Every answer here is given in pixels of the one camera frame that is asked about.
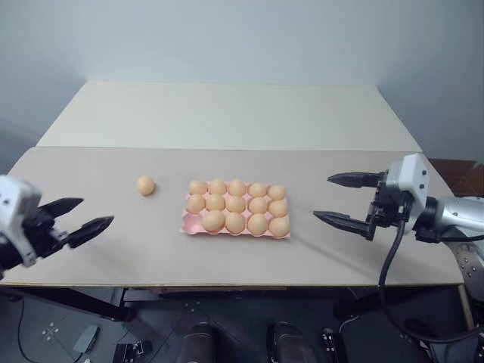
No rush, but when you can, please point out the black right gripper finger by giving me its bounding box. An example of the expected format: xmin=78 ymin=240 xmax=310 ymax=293
xmin=312 ymin=210 xmax=376 ymax=242
xmin=327 ymin=172 xmax=385 ymax=189

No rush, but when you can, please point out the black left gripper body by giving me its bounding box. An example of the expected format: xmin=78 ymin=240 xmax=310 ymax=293
xmin=21 ymin=206 xmax=72 ymax=266

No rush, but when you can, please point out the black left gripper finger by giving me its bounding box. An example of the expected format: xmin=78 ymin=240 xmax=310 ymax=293
xmin=67 ymin=216 xmax=116 ymax=250
xmin=36 ymin=197 xmax=85 ymax=220

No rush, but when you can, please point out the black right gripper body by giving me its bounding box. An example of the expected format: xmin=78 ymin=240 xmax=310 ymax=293
xmin=364 ymin=171 xmax=416 ymax=238

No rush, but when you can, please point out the pink egg tray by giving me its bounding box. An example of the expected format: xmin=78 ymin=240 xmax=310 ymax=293
xmin=179 ymin=182 xmax=293 ymax=240

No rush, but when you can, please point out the small grey block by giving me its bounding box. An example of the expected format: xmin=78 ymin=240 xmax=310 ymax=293
xmin=73 ymin=325 xmax=101 ymax=353

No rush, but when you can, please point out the light wooden table leg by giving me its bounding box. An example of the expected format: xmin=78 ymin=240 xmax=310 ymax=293
xmin=458 ymin=284 xmax=476 ymax=332

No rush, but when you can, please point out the black flat plate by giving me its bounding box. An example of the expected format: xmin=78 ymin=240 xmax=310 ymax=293
xmin=339 ymin=313 xmax=430 ymax=363

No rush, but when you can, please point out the small black box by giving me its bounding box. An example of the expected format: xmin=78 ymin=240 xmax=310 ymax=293
xmin=113 ymin=339 xmax=154 ymax=363

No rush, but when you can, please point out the dark rounded shape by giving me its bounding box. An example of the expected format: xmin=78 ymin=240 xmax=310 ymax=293
xmin=266 ymin=321 xmax=315 ymax=363
xmin=181 ymin=322 xmax=217 ymax=363

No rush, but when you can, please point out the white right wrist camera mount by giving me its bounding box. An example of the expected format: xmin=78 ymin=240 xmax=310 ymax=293
xmin=388 ymin=152 xmax=430 ymax=228

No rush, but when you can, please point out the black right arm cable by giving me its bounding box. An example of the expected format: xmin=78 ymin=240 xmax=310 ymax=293
xmin=378 ymin=210 xmax=484 ymax=343

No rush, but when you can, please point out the black table frame bar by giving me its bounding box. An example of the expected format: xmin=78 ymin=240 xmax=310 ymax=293
xmin=0 ymin=286 xmax=137 ymax=322

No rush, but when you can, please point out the thin black floor cable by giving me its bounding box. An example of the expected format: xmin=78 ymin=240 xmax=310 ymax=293
xmin=16 ymin=297 xmax=51 ymax=363

